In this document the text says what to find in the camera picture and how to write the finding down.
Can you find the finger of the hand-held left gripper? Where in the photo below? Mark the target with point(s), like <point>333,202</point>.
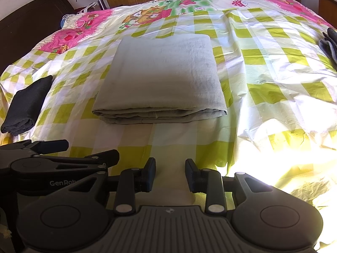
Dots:
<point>54,146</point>
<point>102,159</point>

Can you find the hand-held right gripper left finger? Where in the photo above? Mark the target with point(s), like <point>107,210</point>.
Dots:
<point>151,174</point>

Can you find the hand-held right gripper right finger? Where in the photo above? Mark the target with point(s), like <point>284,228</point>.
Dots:
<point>190,175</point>

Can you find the light beige pants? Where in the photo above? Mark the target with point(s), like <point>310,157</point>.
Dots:
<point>163,79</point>

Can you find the black folded cloth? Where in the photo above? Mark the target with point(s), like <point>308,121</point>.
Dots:
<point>27,105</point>

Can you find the bed with checked sheet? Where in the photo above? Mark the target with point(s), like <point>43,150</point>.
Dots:
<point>263,84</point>

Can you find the dark brown headboard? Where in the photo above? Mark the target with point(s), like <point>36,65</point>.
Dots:
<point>29,23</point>

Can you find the metal cup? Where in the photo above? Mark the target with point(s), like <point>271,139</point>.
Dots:
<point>101,4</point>

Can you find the dark grey folded cloth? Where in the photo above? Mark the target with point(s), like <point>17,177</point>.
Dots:
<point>330,44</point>

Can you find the wooden television cabinet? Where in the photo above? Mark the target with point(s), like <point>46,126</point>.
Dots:
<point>327,8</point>

